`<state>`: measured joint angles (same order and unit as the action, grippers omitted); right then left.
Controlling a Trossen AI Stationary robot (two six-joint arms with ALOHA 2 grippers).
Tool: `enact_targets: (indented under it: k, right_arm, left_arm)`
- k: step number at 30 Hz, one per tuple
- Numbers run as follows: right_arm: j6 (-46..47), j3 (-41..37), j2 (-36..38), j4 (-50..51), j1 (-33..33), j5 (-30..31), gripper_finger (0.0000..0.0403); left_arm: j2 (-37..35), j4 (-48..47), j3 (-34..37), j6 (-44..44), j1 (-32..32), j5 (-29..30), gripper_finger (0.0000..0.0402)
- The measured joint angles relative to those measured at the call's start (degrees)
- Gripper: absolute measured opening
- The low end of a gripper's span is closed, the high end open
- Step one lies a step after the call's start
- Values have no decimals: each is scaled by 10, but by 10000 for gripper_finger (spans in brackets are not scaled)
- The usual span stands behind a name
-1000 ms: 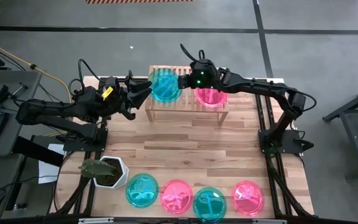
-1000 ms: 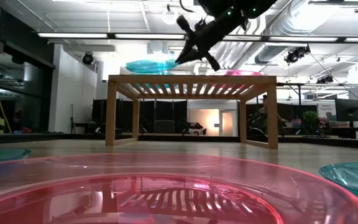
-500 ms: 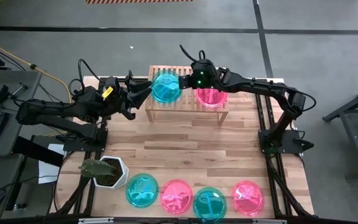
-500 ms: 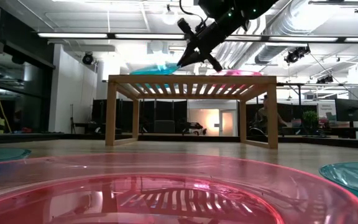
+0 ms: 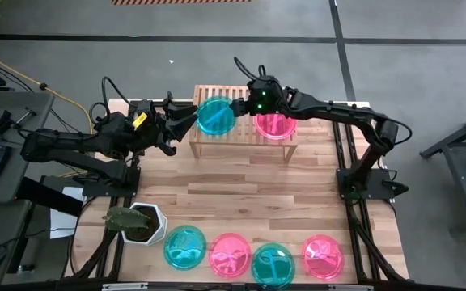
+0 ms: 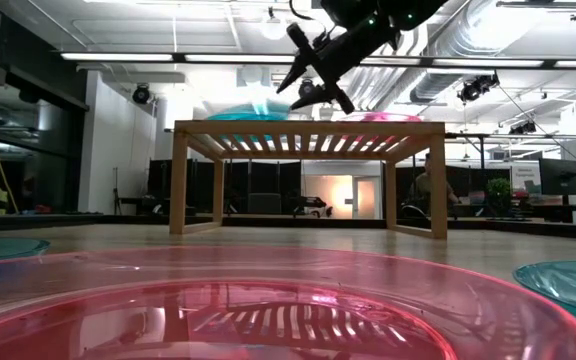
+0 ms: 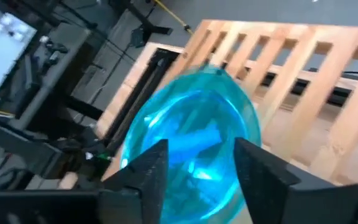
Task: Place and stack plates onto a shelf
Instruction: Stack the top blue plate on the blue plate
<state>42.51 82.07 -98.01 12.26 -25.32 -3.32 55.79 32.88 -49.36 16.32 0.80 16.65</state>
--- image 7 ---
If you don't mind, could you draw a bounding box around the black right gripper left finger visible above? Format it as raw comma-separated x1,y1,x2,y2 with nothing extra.
99,139,169,224

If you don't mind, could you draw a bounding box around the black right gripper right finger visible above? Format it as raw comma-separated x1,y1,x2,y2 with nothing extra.
233,138,358,224

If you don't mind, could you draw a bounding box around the teal translucent plastic plate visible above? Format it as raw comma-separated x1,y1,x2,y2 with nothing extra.
119,63,263,224

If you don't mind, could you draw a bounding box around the light wooden slatted shelf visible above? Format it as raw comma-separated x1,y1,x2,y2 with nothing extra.
94,19,358,187

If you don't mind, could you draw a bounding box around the grey desk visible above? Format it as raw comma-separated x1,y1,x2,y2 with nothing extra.
9,22,93,131

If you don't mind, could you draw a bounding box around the black floor stand base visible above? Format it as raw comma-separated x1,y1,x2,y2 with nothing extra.
128,0,173,48

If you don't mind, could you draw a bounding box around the yellow cable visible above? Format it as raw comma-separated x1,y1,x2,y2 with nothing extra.
153,0,195,34

